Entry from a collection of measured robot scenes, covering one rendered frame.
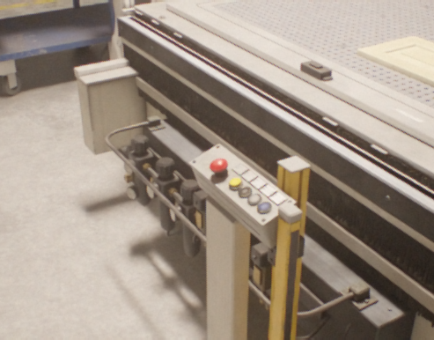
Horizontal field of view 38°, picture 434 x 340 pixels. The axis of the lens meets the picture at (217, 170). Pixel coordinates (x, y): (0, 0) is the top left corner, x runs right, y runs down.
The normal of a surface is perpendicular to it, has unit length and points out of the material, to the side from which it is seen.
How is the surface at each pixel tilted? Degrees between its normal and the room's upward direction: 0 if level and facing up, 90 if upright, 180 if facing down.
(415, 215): 90
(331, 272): 0
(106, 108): 90
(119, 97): 90
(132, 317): 0
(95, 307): 0
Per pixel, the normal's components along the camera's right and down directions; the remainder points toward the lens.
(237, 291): 0.53, 0.43
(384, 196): -0.85, 0.26
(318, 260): 0.00, -0.86
